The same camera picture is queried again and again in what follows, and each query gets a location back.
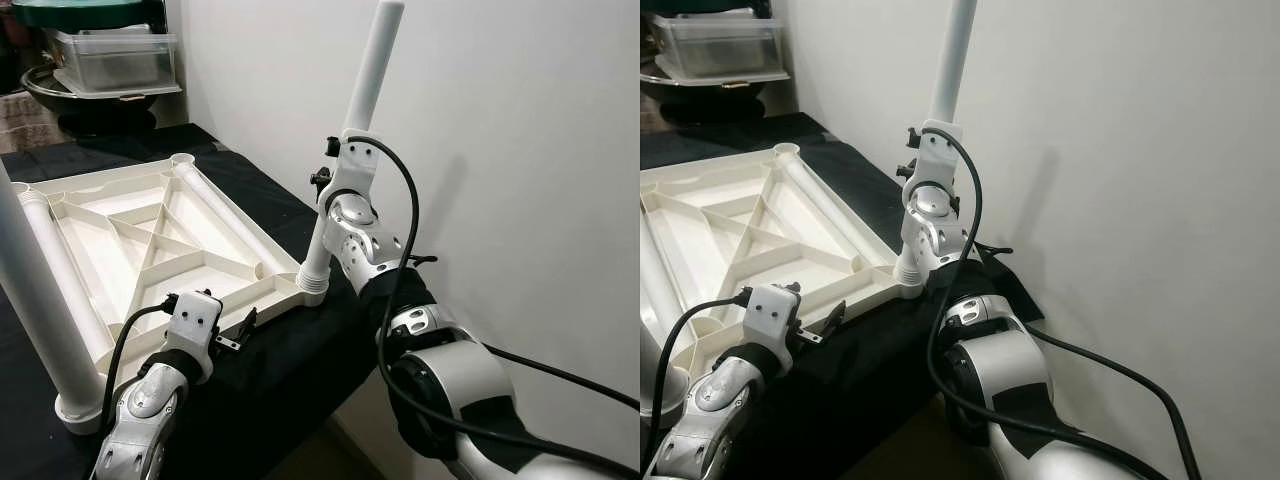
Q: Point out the cream plastic table top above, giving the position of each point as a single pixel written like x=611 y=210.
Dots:
x=800 y=240
x=200 y=250

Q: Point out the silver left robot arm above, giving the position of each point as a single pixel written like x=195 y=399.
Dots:
x=720 y=420
x=145 y=420

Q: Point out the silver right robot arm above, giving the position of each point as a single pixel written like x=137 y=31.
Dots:
x=450 y=380
x=1010 y=380

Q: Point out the black table cloth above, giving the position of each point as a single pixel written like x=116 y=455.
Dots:
x=880 y=370
x=280 y=370

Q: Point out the black wok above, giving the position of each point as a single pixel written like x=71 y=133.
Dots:
x=100 y=110
x=700 y=100

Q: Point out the clear lidded plastic container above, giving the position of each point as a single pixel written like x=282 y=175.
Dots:
x=720 y=45
x=115 y=60

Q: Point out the patterned beige cloth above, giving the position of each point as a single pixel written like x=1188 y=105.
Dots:
x=25 y=120

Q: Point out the green pot lid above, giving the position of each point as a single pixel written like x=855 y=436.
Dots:
x=80 y=12
x=700 y=6

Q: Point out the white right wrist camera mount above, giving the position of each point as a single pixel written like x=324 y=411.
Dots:
x=357 y=170
x=938 y=160

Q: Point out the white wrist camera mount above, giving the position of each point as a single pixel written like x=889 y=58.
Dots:
x=357 y=170
x=192 y=325
x=772 y=320
x=938 y=160

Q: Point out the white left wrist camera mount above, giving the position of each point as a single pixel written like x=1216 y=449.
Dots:
x=192 y=325
x=772 y=320

